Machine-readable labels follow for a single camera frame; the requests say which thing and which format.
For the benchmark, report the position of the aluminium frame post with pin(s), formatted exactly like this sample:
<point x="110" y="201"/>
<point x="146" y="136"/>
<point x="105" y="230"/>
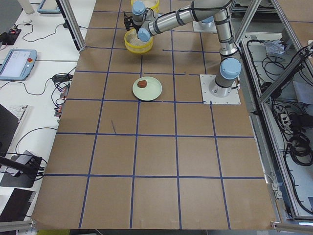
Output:
<point x="71" y="22"/>

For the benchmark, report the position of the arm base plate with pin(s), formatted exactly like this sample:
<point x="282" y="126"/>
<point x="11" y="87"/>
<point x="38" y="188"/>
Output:
<point x="213" y="94"/>
<point x="204" y="27"/>

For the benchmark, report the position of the light green plate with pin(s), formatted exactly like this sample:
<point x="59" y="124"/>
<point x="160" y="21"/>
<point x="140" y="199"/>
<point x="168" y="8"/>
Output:
<point x="152" y="91"/>

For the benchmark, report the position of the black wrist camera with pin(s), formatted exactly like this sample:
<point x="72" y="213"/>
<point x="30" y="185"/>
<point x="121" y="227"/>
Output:
<point x="128" y="22"/>

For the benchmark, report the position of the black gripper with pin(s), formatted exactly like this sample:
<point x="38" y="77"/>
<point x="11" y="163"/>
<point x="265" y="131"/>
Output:
<point x="128" y="24"/>

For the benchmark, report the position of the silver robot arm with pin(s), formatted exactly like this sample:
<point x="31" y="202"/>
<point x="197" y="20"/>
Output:
<point x="148" y="24"/>

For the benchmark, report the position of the yellow steamer layer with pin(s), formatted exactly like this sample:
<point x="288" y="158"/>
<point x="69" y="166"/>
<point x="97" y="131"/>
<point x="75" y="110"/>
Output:
<point x="136" y="46"/>
<point x="152" y="4"/>

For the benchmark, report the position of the brown steamed bun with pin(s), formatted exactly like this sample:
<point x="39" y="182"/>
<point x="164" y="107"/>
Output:
<point x="142" y="83"/>

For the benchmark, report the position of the black power adapter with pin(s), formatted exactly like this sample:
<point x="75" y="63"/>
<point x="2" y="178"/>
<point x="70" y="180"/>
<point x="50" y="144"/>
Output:
<point x="62" y="78"/>

